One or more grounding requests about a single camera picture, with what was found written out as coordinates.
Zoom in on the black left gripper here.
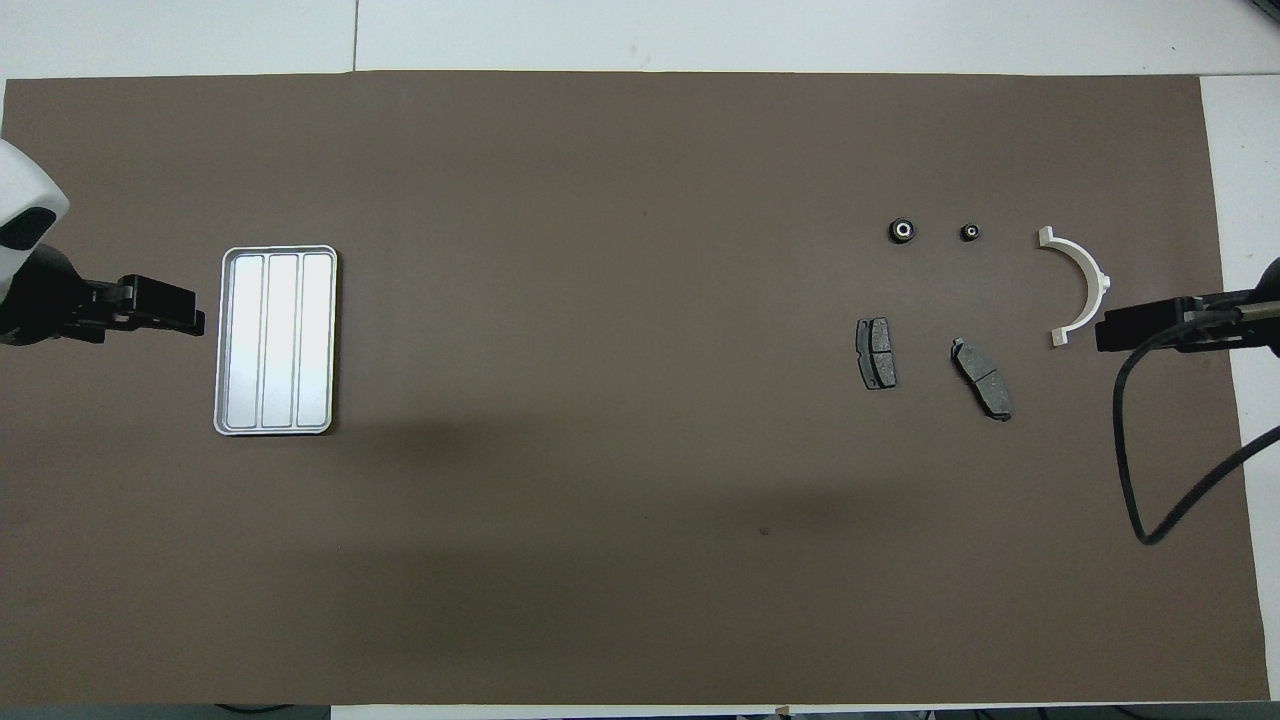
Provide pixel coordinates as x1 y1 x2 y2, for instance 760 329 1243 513
0 245 207 347

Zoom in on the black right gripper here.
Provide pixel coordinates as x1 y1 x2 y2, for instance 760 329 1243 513
1095 256 1280 357

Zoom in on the silver metal tray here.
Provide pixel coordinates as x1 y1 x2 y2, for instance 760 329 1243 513
213 245 339 437

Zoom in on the long dark brake pad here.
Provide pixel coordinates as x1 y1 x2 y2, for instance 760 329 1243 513
949 338 1013 422

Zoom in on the short dark brake pad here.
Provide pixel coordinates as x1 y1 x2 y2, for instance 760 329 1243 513
855 317 899 391

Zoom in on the brown table mat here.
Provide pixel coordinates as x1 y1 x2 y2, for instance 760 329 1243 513
0 71 1272 707

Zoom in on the white half-ring bracket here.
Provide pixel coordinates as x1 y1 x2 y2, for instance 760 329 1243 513
1037 227 1113 348

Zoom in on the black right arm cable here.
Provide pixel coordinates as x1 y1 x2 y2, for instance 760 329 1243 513
1112 318 1280 546

